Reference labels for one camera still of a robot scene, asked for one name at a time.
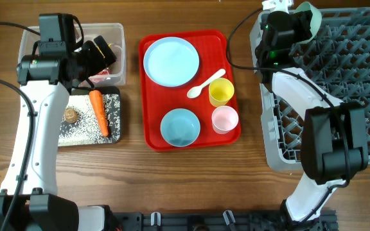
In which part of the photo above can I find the brown food lump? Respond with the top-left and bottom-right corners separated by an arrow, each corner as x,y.
64,108 -> 78,124

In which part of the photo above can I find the orange carrot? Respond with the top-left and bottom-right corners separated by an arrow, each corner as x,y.
89,90 -> 109,137

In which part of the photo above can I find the red plastic tray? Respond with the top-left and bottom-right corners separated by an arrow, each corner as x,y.
138,30 -> 241,151

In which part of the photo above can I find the light blue plate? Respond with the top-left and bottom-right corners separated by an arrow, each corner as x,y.
143,37 -> 200,87

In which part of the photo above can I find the yellow plastic cup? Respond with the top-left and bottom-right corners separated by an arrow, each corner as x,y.
208,78 -> 234,107

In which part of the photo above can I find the green bowl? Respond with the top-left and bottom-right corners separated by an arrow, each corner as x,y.
293,1 -> 322,44

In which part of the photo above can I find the white plastic spoon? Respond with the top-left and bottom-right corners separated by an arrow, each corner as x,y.
186,69 -> 226,99

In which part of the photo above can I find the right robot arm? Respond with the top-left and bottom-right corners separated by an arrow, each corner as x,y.
255,10 -> 368,230

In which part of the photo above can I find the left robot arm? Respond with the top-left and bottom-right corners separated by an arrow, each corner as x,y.
0,37 -> 121,230

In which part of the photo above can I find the black waste tray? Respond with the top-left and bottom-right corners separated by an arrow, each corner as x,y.
56,85 -> 122,147

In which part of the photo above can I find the grey dishwasher rack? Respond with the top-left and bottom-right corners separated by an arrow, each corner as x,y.
260,8 -> 370,171

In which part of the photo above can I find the clear plastic bin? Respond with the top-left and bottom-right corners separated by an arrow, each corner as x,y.
17,23 -> 127,87

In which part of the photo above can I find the blue bowl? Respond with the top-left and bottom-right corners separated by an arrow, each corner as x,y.
160,108 -> 200,148

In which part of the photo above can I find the red snack wrapper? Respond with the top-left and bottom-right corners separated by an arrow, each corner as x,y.
89,67 -> 110,83

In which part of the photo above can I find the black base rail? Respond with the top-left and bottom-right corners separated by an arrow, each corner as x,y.
75,208 -> 339,231

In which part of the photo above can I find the pink plastic cup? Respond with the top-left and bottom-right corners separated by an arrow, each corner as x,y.
211,106 -> 239,134

